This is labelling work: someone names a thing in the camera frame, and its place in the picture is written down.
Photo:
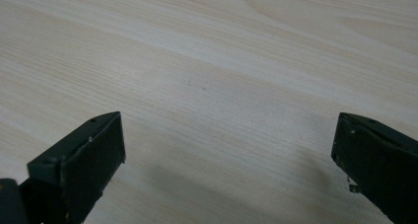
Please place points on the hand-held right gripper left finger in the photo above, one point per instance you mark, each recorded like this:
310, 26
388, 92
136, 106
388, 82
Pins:
79, 171

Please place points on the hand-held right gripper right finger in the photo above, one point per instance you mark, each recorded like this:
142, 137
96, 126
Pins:
381, 164

